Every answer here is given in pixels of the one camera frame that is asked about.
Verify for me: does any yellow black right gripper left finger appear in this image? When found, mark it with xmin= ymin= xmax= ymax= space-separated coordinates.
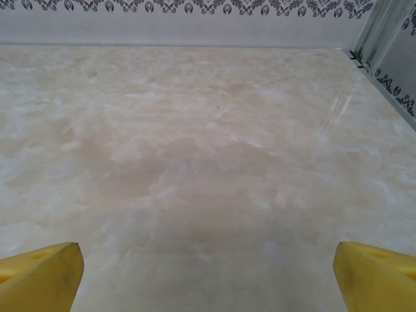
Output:
xmin=0 ymin=242 xmax=85 ymax=312

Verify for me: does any aluminium frame post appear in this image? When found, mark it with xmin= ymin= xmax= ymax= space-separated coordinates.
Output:
xmin=353 ymin=0 xmax=413 ymax=66

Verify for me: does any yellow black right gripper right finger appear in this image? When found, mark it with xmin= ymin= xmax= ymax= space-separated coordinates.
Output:
xmin=334 ymin=240 xmax=416 ymax=312

